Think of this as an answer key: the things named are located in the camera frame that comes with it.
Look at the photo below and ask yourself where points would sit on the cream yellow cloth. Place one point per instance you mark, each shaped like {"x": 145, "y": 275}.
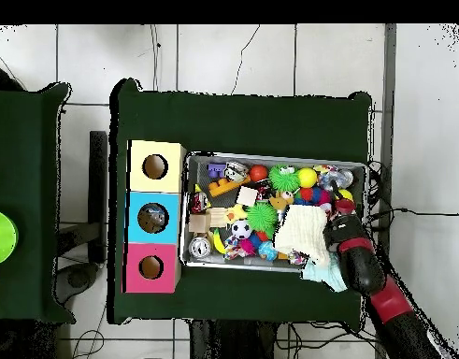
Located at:
{"x": 300, "y": 232}

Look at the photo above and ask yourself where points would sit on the mint green cloth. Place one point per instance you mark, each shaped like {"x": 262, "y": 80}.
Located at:
{"x": 328, "y": 277}

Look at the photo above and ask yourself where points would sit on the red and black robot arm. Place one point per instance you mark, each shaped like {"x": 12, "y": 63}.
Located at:
{"x": 364, "y": 269}

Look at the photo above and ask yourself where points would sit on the clear mesh bin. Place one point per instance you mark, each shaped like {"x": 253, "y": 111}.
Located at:
{"x": 214, "y": 263}

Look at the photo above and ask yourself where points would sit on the wooden box with three holes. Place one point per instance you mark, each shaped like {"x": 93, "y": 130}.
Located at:
{"x": 173, "y": 168}

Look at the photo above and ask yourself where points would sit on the yellow smiley face ball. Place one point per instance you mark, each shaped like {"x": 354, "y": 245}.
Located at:
{"x": 346, "y": 195}

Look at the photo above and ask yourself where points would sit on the plain yellow ball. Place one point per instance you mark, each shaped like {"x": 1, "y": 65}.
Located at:
{"x": 307, "y": 177}

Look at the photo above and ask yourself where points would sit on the green spiky ball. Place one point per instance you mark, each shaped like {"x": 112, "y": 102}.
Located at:
{"x": 261, "y": 218}
{"x": 284, "y": 179}

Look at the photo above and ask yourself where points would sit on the orange red ball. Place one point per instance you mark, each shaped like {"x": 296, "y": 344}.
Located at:
{"x": 259, "y": 173}

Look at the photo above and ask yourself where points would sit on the black and white soccer ball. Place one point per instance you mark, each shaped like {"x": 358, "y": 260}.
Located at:
{"x": 241, "y": 229}

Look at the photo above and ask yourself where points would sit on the crushed silver can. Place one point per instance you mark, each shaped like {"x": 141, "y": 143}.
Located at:
{"x": 237, "y": 172}

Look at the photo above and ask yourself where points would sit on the dark green table cloth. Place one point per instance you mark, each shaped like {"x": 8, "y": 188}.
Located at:
{"x": 27, "y": 149}
{"x": 244, "y": 120}

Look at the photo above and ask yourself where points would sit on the bright green bowl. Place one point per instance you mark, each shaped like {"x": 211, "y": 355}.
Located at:
{"x": 1, "y": 238}

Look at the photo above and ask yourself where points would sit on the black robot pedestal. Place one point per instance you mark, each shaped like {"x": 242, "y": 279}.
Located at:
{"x": 229, "y": 344}

